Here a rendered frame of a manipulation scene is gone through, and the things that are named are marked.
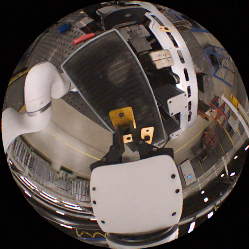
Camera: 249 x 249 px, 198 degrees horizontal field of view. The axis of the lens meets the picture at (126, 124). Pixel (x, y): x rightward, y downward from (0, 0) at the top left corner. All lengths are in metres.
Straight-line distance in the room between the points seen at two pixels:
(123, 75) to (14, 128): 0.32
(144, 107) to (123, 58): 0.12
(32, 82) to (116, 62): 0.22
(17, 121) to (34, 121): 0.08
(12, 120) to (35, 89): 0.12
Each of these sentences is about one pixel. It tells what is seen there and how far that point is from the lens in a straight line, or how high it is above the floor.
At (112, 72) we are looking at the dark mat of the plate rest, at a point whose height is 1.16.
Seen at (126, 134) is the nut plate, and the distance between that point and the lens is 0.15.
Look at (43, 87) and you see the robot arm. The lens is 0.26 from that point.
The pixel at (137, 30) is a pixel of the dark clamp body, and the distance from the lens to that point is 0.30.
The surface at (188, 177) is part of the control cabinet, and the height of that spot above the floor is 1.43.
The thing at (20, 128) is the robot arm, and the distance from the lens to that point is 0.28.
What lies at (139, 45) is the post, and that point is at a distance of 0.25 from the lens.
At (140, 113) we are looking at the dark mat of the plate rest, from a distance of 0.21.
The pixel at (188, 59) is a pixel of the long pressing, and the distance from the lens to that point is 0.49.
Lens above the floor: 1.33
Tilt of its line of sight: 50 degrees down
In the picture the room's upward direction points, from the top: 171 degrees clockwise
